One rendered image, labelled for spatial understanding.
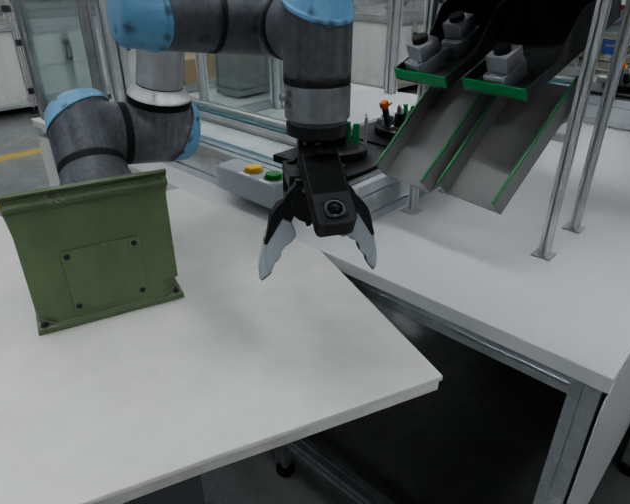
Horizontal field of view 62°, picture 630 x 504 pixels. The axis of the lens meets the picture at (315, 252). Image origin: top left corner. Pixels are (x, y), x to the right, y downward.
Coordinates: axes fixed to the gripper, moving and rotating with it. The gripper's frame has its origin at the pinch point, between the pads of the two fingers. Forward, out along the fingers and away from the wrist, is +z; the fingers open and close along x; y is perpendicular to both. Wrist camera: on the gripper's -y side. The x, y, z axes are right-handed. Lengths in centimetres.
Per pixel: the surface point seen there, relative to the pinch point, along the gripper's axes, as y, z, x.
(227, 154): 75, 7, 9
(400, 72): 45, -17, -26
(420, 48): 41, -22, -27
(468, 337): 11.2, 22.5, -29.7
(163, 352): 10.5, 17.2, 22.5
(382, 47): 554, 45, -188
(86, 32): 121, -18, 46
